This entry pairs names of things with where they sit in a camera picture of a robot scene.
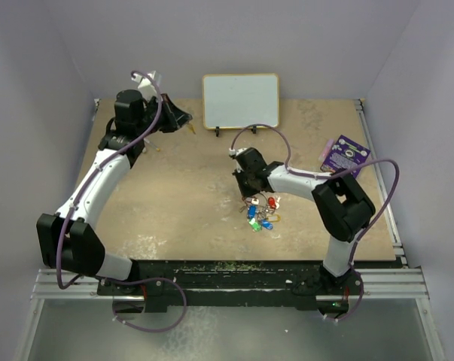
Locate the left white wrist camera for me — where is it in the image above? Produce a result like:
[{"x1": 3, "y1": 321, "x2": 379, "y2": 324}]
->
[{"x1": 131, "y1": 71, "x2": 161, "y2": 101}]

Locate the yellow tipped pen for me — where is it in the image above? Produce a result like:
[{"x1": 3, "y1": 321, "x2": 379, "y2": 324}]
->
[{"x1": 144, "y1": 138, "x2": 160, "y2": 152}]

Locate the yellow tag key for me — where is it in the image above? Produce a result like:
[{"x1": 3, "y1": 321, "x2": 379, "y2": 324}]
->
[{"x1": 187, "y1": 123, "x2": 196, "y2": 135}]

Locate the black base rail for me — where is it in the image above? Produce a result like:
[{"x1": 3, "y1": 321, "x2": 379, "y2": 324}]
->
[{"x1": 97, "y1": 259, "x2": 364, "y2": 313}]

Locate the small whiteboard on stand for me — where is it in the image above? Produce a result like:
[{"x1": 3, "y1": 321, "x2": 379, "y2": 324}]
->
[{"x1": 202, "y1": 73, "x2": 280, "y2": 132}]

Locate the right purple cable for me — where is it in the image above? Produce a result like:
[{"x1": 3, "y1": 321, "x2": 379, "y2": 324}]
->
[{"x1": 230, "y1": 123, "x2": 401, "y2": 324}]

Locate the keyring with coloured key tags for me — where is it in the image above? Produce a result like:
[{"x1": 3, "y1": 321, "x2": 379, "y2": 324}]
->
[{"x1": 239, "y1": 193, "x2": 281, "y2": 232}]

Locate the purple card package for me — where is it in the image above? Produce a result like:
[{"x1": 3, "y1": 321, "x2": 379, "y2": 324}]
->
[{"x1": 320, "y1": 135, "x2": 371, "y2": 173}]

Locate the aluminium frame rail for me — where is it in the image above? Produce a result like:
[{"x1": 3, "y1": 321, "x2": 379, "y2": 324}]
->
[{"x1": 29, "y1": 267, "x2": 103, "y2": 301}]

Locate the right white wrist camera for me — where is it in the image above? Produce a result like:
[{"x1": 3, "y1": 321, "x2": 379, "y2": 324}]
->
[{"x1": 228, "y1": 147, "x2": 246, "y2": 159}]

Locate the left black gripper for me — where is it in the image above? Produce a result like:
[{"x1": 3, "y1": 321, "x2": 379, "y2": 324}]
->
[{"x1": 136, "y1": 93, "x2": 191, "y2": 138}]

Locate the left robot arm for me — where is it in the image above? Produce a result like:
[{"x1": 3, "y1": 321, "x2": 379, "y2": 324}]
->
[{"x1": 36, "y1": 89, "x2": 193, "y2": 295}]

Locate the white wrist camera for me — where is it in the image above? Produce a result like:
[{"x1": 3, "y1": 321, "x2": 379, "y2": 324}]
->
[
  {"x1": 228, "y1": 147, "x2": 246, "y2": 159},
  {"x1": 131, "y1": 71, "x2": 161, "y2": 101}
]

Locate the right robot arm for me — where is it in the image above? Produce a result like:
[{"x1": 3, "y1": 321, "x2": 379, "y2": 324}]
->
[{"x1": 229, "y1": 147, "x2": 376, "y2": 294}]

